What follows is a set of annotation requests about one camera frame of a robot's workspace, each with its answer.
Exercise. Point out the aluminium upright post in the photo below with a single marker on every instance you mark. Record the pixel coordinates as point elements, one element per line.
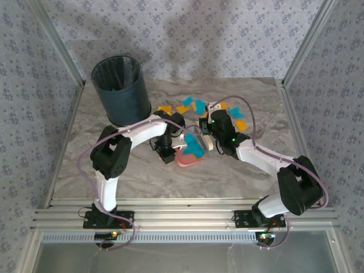
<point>314,28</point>
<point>53,28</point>

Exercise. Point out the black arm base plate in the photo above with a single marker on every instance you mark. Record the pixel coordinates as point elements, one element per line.
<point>244,223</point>
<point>91,223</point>

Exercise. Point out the wooden hand brush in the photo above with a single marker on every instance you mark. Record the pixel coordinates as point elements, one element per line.
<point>209,143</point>

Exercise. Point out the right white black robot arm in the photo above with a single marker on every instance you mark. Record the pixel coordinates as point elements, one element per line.
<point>298,185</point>

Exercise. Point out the clear plastic bin liner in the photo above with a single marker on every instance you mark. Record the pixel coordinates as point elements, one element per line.
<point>131,71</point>

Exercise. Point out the wide aluminium mounting rail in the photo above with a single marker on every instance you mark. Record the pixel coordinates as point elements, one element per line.
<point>182,213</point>

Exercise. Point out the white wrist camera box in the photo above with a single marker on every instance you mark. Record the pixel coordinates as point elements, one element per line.
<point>177,141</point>
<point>213,107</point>

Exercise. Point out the small circuit board with LED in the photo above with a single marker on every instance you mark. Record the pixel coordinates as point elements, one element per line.
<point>103,235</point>
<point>266,236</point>

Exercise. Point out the shiny metal lower panel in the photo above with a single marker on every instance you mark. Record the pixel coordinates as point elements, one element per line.
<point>182,258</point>

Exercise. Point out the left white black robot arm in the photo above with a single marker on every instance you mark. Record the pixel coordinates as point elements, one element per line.
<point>111,153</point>

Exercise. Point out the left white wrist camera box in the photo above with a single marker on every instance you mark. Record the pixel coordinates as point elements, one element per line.
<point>177,141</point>

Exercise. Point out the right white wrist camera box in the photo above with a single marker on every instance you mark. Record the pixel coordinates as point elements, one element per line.
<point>213,107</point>

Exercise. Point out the pink plastic dustpan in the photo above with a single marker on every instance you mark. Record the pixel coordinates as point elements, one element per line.
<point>185,160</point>

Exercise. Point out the dark blue waste bin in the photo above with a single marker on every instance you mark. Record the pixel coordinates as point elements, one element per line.
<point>125,102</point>

